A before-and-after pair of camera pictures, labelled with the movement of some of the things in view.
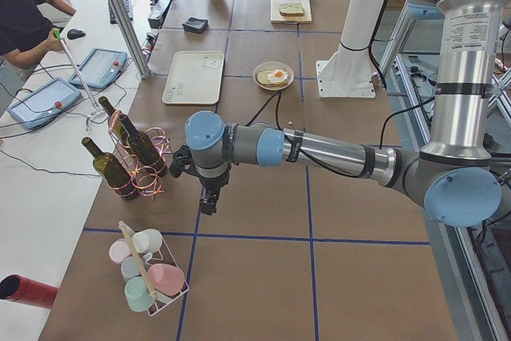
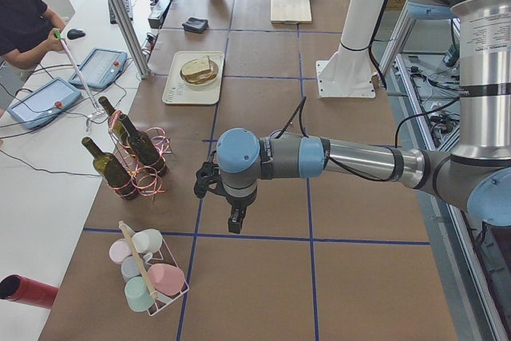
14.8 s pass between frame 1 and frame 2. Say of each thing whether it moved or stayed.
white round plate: moved
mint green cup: stayed
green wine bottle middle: stayed
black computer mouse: stayed
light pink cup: stayed
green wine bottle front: stayed
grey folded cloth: stayed
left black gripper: moved
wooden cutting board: stayed
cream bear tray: stayed
